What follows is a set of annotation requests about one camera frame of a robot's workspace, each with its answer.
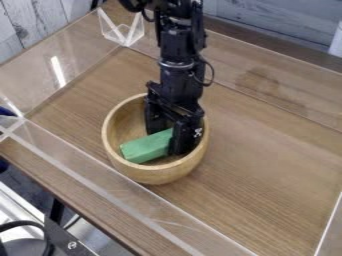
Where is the brown wooden bowl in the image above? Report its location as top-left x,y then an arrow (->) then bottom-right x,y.
102,94 -> 210,185

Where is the green rectangular block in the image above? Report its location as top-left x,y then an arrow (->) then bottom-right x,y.
121,129 -> 173,164

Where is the black table leg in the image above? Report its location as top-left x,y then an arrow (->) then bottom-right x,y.
50,199 -> 66,225

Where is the clear acrylic corner bracket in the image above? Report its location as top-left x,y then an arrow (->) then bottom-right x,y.
97,7 -> 145,47

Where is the clear acrylic wall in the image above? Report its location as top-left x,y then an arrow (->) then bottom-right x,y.
126,6 -> 342,134
0,116 -> 257,256
0,8 -> 120,116

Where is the black cable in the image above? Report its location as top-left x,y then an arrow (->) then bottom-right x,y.
0,219 -> 59,256

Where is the blue object at edge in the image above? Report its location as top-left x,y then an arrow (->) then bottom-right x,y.
0,106 -> 18,117

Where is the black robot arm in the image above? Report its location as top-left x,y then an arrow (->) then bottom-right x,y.
120,0 -> 206,155

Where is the metal bracket with screw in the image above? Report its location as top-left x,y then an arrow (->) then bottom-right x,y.
45,218 -> 99,256

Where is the clear acrylic back wall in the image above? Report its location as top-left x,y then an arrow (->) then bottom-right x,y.
126,6 -> 342,134

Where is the clear acrylic left wall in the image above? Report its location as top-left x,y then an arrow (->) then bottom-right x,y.
0,8 -> 120,116

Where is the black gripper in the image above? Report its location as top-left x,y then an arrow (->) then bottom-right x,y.
145,59 -> 206,155

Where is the clear acrylic front wall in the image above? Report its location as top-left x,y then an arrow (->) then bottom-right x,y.
0,116 -> 257,256

